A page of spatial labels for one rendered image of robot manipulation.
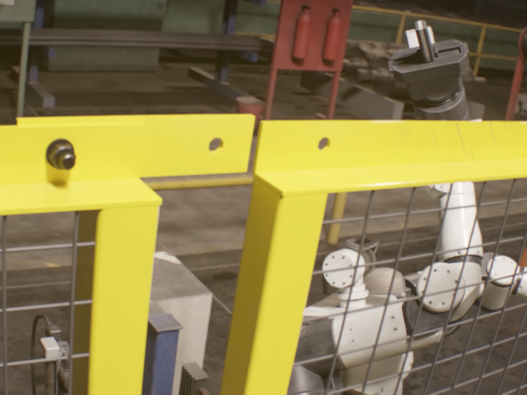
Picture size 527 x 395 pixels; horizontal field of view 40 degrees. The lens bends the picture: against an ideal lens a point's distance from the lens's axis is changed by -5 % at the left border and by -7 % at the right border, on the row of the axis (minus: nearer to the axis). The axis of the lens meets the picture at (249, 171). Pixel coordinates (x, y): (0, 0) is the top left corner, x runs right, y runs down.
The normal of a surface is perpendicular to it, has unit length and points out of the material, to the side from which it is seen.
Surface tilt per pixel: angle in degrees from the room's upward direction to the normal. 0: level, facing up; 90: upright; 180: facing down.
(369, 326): 58
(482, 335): 0
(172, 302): 90
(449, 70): 120
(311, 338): 46
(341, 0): 90
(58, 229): 0
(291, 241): 90
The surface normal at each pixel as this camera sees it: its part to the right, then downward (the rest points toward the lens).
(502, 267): 0.00, -0.70
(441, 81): -0.07, 0.74
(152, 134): 0.51, 0.34
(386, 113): -0.85, 0.04
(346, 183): 0.15, -0.94
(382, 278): -0.08, -0.91
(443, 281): -0.38, -0.33
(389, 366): 0.86, -0.04
